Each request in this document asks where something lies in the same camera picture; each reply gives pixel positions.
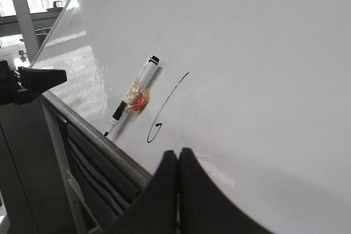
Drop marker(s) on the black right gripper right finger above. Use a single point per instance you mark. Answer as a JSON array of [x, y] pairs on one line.
[[203, 206]]

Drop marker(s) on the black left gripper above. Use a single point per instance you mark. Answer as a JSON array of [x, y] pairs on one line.
[[26, 84]]

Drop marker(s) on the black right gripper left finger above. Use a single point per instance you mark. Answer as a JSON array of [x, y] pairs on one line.
[[155, 209]]

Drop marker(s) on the red taped magnet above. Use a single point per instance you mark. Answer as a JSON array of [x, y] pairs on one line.
[[136, 99]]

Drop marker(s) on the white black whiteboard marker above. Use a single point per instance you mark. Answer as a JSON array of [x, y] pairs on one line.
[[142, 80]]

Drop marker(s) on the white stand leg frame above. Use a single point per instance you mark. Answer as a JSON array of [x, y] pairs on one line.
[[85, 222]]

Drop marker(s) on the grey whiteboard stand post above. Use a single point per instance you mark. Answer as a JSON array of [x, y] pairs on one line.
[[26, 27]]

